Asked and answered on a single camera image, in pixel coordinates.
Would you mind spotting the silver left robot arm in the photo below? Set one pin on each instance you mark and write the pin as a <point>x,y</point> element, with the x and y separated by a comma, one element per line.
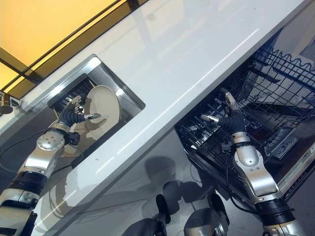
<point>44,145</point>

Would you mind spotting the stainless steel sink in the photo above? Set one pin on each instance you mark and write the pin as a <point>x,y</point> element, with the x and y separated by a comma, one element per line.
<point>123,98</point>

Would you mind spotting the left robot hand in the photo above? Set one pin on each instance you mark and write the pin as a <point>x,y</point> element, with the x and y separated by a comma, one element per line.
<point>70,114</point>

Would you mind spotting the robot leg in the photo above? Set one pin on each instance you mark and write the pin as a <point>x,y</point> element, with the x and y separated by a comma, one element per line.
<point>161,211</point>
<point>211,221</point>

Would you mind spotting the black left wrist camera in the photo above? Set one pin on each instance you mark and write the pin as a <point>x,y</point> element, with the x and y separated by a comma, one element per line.
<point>74,138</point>

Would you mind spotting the robot right leg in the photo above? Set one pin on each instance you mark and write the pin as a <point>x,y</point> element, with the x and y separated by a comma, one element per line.
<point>211,221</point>

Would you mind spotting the dishwasher detergent dispenser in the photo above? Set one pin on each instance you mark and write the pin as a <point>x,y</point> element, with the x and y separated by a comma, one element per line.
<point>281,143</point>

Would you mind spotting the open dishwasher door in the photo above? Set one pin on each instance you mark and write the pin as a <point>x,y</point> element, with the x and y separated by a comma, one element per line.
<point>295,167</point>

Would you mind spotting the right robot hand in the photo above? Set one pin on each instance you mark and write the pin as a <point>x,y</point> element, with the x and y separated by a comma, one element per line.
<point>235,121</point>

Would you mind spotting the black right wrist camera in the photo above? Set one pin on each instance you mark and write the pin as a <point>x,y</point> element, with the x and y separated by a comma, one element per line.
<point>226,145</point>

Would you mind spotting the black slatted dish rack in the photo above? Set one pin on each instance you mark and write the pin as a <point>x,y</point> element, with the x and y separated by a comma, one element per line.
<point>78,86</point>

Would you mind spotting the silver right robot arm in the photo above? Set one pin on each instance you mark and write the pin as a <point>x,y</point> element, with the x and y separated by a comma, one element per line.
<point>251,162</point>

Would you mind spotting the dark window frame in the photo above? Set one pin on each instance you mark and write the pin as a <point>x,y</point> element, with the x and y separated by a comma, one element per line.
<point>61,40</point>

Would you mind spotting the white cabinet front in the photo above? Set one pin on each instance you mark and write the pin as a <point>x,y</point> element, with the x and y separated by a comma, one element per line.
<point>137,177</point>

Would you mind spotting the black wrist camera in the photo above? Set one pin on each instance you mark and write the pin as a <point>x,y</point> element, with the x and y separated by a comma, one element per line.
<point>74,138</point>
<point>226,145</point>

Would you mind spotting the cream ceramic plate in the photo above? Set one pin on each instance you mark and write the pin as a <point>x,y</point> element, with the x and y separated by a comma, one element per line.
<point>104,100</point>

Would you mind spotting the robot left leg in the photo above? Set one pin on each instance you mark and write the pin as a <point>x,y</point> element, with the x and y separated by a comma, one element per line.
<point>161,211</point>

